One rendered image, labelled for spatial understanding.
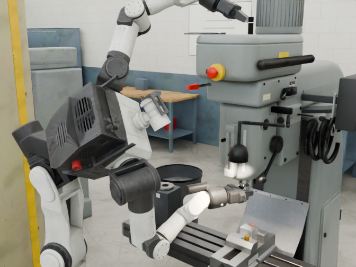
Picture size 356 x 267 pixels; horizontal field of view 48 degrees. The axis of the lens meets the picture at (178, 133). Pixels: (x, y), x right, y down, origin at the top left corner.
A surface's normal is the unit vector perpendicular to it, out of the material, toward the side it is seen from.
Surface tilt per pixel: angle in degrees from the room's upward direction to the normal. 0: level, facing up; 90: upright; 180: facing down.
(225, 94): 90
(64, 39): 90
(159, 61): 90
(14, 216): 90
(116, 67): 63
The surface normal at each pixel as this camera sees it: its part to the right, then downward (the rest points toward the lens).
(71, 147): -0.72, -0.11
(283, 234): -0.44, -0.55
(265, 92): 0.78, 0.15
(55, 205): -0.33, 0.23
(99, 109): 0.83, -0.43
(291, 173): -0.62, 0.19
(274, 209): -0.56, -0.26
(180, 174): -0.11, 0.18
